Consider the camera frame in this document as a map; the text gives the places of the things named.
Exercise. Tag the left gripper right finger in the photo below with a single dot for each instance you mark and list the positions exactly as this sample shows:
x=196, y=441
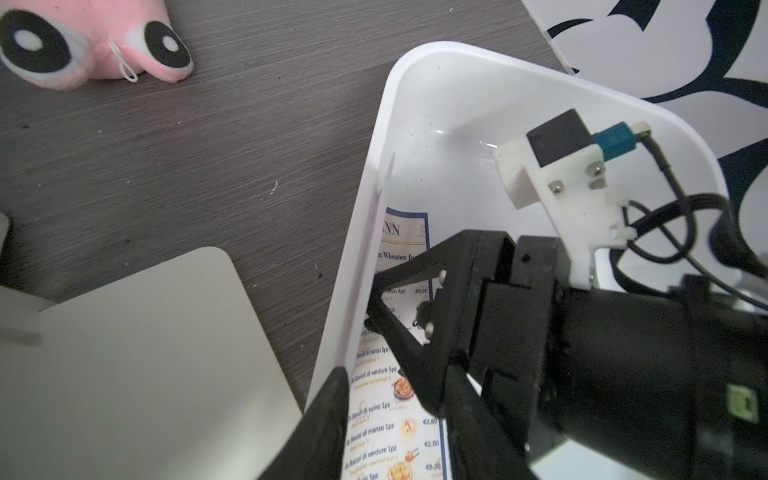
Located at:
x=479, y=447

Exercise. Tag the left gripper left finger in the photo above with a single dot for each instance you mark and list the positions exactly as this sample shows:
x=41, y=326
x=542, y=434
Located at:
x=315, y=448

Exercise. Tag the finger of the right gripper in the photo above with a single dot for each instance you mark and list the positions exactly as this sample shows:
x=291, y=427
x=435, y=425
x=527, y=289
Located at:
x=455, y=256
x=436, y=370

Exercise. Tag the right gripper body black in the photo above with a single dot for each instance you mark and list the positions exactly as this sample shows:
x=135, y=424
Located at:
x=611, y=370

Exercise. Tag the white menu holder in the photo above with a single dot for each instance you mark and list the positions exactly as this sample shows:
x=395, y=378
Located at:
x=164, y=374

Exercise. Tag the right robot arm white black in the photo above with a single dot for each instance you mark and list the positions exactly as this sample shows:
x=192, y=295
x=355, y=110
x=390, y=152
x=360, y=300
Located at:
x=729, y=350

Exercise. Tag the white plastic tray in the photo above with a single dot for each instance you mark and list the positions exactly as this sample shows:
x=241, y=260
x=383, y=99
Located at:
x=447, y=106

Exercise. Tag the pink striped plush toy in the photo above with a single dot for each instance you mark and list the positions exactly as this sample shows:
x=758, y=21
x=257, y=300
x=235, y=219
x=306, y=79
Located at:
x=60, y=45

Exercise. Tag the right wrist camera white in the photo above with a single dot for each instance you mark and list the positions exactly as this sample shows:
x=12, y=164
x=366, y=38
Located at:
x=562, y=166

